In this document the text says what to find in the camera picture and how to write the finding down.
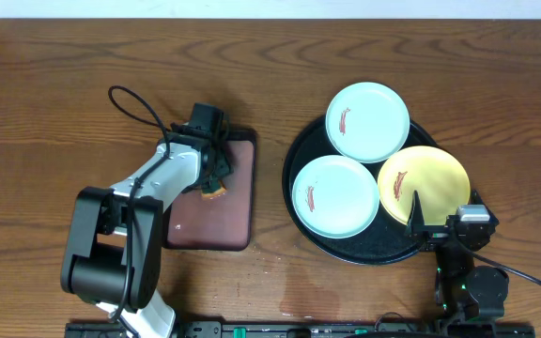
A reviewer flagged green and orange sponge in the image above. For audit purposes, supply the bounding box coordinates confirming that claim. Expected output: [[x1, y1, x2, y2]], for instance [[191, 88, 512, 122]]
[[201, 182, 226, 199]]

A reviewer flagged light blue plate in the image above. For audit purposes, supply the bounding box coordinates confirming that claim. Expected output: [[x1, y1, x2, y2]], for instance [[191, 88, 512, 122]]
[[325, 82, 410, 163], [290, 155, 379, 239]]

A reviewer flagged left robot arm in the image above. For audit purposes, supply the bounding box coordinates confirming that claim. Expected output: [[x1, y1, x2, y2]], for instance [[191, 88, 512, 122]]
[[60, 122, 229, 337]]

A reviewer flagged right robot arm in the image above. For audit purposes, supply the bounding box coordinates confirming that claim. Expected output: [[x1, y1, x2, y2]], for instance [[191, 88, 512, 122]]
[[405, 192, 509, 337]]

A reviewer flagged black rectangular water tray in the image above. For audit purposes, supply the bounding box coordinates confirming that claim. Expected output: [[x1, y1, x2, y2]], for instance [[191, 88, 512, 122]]
[[164, 130, 256, 251]]

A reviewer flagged yellow plate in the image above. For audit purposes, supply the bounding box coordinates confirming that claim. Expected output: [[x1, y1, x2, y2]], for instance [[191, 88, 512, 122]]
[[378, 146, 471, 225]]

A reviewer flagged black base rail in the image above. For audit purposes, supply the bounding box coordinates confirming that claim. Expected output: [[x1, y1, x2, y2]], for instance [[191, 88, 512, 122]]
[[63, 319, 537, 338]]

